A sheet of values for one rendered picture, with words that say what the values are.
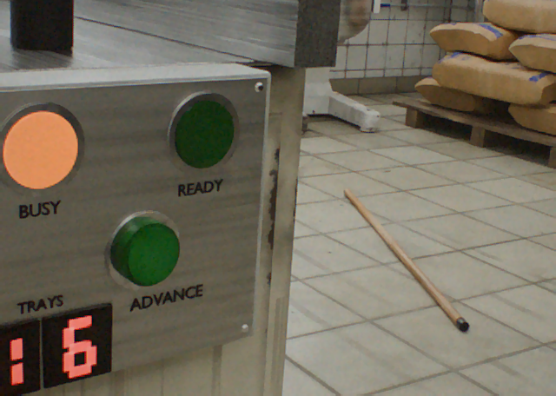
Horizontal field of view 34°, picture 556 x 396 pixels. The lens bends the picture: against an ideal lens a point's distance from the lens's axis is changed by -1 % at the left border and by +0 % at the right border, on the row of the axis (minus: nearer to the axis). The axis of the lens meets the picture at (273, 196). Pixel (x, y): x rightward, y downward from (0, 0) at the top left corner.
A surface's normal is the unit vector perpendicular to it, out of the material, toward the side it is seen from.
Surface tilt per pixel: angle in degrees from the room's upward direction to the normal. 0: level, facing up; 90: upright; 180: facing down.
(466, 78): 90
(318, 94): 78
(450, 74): 90
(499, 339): 0
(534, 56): 116
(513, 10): 90
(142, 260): 90
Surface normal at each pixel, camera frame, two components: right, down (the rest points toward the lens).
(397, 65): 0.55, 0.26
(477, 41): -0.82, 0.29
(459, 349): 0.07, -0.96
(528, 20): -0.77, 0.12
